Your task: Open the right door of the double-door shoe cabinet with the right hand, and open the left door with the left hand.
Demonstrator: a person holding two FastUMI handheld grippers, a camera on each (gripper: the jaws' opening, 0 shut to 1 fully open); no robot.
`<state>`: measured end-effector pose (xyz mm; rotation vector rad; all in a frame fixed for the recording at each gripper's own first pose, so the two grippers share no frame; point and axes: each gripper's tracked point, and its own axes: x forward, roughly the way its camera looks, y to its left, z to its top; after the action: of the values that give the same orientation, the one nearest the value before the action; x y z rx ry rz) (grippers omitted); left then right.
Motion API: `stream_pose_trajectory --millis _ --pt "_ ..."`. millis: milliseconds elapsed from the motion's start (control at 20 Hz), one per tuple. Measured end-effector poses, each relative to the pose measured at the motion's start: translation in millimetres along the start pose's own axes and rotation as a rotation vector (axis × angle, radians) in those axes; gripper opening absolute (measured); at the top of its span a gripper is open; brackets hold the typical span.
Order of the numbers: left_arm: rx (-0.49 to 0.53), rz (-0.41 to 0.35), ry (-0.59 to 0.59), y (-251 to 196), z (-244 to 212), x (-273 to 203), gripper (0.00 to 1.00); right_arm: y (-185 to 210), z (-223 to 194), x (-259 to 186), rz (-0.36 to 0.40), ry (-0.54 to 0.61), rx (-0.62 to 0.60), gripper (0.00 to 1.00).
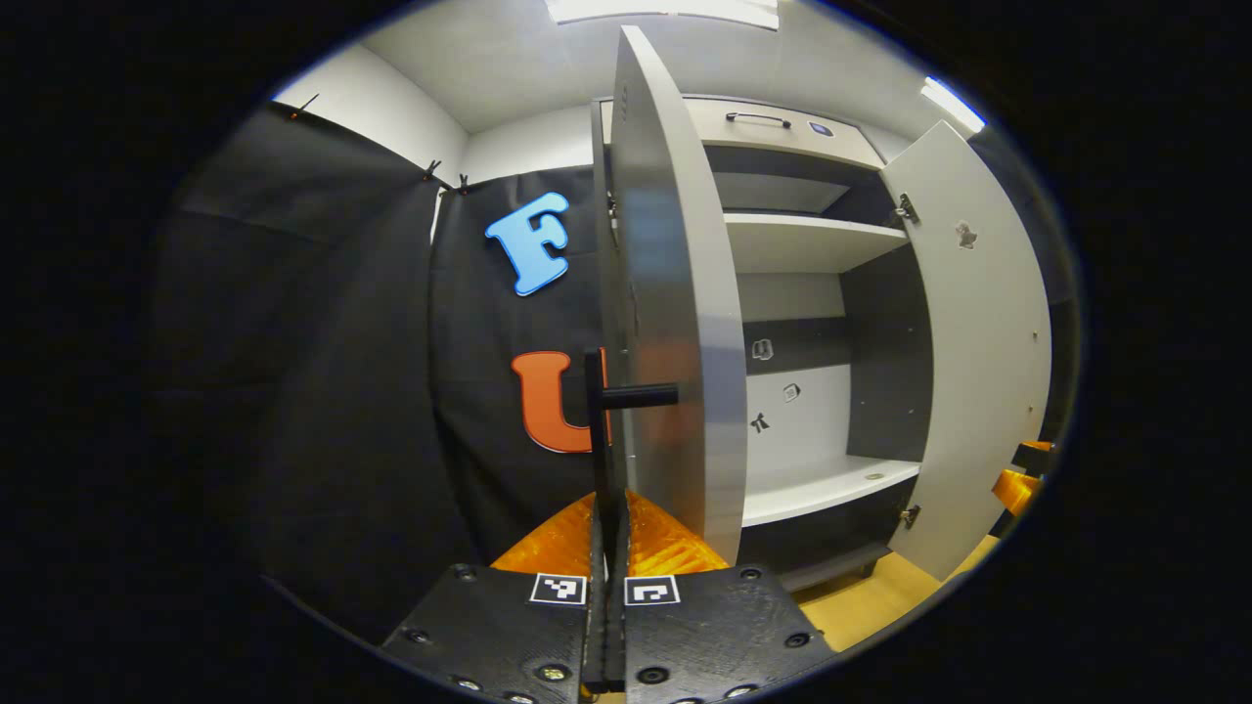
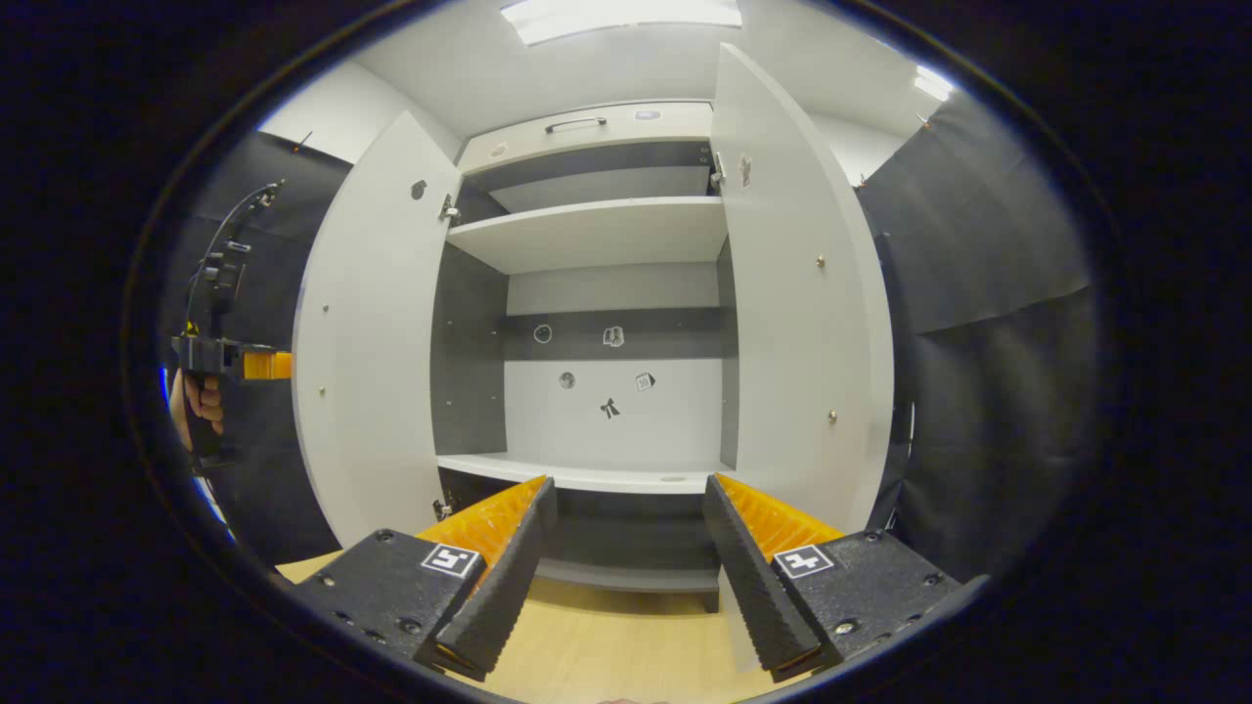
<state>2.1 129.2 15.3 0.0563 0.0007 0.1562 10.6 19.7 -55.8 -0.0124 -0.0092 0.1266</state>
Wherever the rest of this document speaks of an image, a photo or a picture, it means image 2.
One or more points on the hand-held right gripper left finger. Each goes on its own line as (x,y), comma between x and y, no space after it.
(504,582)

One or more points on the white cabinet shelf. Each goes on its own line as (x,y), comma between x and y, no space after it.
(587,476)
(587,235)

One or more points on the large ceiling light panel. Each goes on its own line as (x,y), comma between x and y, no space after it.
(616,18)

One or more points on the metal door hinge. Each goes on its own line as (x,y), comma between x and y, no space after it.
(448,208)
(717,171)
(443,508)

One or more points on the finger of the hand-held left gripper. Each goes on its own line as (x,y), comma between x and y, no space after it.
(269,365)

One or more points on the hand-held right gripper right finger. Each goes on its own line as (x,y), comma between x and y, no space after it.
(753,582)

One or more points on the small ceiling light panel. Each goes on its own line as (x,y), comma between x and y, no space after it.
(932,83)

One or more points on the white double-door shoe cabinet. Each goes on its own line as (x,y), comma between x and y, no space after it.
(469,372)

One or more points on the white cabinet door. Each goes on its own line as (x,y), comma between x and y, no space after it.
(792,323)
(372,342)

